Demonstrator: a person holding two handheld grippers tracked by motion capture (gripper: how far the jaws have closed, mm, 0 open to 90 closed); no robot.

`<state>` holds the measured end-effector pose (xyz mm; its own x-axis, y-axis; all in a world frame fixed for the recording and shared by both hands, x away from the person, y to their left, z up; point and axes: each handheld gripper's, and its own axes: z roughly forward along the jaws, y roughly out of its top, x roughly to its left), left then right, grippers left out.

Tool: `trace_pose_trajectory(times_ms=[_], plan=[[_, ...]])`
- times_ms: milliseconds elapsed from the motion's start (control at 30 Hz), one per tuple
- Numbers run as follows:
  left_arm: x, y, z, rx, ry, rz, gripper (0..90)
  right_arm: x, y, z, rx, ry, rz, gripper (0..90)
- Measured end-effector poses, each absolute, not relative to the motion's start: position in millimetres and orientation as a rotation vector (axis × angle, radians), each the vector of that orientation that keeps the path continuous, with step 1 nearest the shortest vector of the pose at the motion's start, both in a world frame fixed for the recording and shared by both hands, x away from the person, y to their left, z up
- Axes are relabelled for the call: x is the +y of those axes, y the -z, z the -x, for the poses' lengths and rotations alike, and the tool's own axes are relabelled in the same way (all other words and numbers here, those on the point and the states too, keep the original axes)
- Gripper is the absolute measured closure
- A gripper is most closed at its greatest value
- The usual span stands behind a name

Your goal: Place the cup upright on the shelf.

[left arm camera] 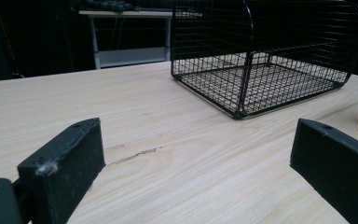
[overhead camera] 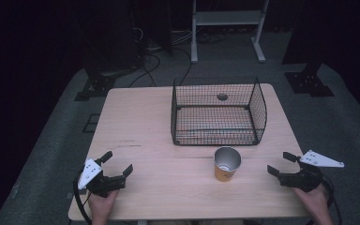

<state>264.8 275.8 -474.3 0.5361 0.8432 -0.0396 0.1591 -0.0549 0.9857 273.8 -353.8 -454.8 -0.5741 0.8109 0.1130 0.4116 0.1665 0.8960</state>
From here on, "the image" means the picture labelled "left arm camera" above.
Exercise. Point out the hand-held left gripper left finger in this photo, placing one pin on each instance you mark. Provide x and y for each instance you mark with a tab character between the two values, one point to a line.
65	168

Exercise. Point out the dark bundle on table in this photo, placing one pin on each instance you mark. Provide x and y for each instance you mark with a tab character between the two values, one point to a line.
108	5

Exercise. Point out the white metal frame table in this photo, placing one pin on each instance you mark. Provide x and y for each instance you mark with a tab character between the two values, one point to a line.
130	46

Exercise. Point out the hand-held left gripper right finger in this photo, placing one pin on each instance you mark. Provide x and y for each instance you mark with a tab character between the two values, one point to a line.
338	165

